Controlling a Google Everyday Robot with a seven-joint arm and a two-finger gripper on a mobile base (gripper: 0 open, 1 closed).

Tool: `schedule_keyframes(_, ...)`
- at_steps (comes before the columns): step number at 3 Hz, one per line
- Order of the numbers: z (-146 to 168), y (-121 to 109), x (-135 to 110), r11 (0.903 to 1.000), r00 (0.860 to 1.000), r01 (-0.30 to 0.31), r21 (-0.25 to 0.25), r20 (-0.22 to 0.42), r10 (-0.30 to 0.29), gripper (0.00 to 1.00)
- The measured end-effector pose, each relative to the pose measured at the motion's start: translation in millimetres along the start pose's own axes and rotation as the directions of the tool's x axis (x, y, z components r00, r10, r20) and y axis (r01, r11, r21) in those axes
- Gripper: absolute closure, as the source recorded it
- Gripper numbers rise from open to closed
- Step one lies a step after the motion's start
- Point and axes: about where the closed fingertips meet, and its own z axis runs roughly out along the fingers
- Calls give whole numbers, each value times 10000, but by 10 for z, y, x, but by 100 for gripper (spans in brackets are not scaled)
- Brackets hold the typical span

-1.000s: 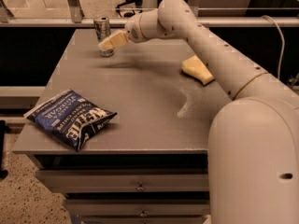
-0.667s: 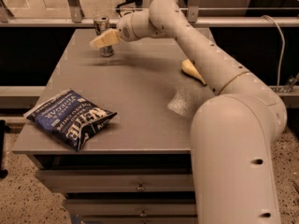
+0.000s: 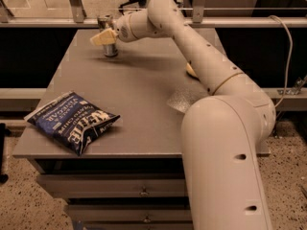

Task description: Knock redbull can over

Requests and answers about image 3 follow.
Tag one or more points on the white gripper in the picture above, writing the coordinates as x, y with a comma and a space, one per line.
123, 29

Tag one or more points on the silver redbull can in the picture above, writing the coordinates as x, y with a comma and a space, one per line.
107, 35

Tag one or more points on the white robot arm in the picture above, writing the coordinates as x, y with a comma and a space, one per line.
220, 133

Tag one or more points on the yellow sponge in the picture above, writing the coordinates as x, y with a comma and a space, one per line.
190, 71

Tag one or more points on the blue kettle chips bag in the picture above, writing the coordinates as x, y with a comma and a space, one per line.
72, 121

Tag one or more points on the metal railing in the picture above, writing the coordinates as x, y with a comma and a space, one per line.
200, 13

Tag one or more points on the top grey drawer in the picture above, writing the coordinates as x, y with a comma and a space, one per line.
113, 185

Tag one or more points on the grey drawer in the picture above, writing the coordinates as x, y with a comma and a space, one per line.
133, 213
113, 185

